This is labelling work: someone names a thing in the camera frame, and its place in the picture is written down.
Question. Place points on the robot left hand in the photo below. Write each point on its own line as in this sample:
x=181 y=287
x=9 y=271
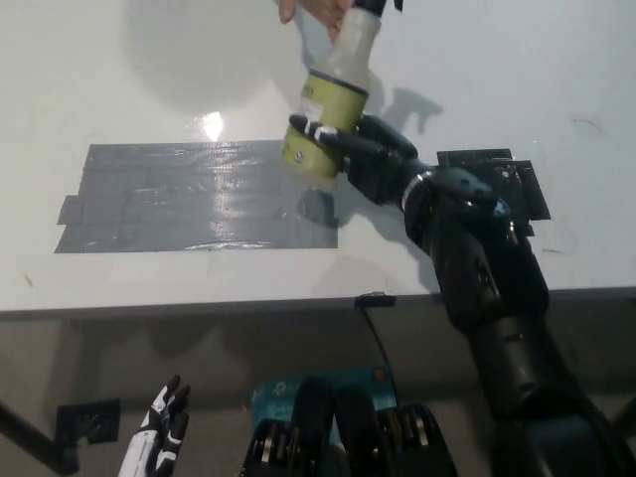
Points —
x=159 y=432

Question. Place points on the person's bare hand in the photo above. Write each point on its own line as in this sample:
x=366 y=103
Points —
x=318 y=15

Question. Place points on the grey duct tape patch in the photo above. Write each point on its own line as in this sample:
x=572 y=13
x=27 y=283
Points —
x=189 y=199

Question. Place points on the black table leg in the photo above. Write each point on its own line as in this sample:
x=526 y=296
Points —
x=35 y=437

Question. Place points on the spray bottle with yellow label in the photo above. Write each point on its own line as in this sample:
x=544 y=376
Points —
x=330 y=119

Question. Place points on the teal router box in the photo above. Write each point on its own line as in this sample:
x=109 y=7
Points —
x=278 y=395

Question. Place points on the robot legs with teal base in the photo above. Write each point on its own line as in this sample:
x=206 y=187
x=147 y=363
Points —
x=348 y=437

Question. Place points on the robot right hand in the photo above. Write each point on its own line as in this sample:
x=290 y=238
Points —
x=377 y=154

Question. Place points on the black clip on table edge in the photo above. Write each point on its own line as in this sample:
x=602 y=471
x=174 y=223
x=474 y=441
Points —
x=375 y=299

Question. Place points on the black tape marked spot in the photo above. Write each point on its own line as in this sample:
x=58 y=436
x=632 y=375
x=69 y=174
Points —
x=524 y=184

